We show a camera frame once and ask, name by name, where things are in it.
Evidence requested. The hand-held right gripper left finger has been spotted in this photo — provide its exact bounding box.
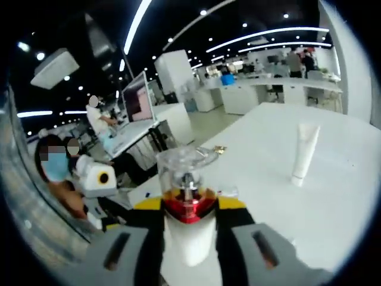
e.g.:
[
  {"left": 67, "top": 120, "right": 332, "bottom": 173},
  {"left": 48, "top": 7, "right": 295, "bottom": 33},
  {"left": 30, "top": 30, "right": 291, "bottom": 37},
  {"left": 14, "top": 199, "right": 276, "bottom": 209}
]
[{"left": 86, "top": 198, "right": 166, "bottom": 286}]

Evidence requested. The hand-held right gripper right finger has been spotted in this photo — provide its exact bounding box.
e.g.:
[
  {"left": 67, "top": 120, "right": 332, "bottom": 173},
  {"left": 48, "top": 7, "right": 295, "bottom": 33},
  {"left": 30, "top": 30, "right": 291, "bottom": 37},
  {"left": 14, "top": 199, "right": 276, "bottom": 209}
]
[{"left": 216, "top": 197, "right": 316, "bottom": 286}]

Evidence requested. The white skincare bottle red collar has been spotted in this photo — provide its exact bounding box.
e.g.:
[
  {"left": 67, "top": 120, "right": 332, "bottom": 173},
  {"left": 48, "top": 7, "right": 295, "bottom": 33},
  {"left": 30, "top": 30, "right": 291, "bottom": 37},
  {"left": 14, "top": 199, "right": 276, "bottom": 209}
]
[{"left": 156, "top": 145, "right": 220, "bottom": 268}]

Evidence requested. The person's plaid shirt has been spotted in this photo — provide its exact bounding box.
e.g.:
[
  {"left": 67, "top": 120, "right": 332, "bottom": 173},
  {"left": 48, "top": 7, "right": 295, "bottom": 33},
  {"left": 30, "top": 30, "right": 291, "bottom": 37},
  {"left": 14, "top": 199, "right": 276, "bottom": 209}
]
[{"left": 0, "top": 83, "right": 93, "bottom": 269}]

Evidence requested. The white work table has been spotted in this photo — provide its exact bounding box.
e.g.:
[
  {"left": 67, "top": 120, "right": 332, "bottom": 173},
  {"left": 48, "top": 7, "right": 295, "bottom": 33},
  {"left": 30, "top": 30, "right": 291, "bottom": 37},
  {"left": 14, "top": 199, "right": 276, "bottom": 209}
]
[{"left": 102, "top": 102, "right": 196, "bottom": 160}]

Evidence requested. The large display screen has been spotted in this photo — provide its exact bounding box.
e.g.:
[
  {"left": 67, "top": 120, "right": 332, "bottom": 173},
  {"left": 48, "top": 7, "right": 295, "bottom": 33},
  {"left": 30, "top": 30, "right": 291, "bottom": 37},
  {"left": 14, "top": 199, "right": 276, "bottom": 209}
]
[{"left": 121, "top": 71, "right": 159, "bottom": 123}]

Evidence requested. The white ceiling air conditioner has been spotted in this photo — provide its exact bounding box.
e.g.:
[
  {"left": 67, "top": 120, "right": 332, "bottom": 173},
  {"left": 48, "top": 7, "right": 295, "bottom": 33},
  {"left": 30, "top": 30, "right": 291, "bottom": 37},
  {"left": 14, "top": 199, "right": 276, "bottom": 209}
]
[{"left": 30, "top": 48, "right": 81, "bottom": 89}]

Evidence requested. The white counter with cabinets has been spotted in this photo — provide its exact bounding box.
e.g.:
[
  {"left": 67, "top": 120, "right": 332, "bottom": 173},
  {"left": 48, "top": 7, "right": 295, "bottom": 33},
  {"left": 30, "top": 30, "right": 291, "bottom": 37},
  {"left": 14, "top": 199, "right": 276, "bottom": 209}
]
[{"left": 193, "top": 76, "right": 343, "bottom": 117}]

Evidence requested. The white square column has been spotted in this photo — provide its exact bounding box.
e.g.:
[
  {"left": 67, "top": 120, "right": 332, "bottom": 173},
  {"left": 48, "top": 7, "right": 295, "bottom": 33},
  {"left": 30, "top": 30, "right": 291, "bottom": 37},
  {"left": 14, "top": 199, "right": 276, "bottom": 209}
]
[{"left": 317, "top": 0, "right": 373, "bottom": 126}]

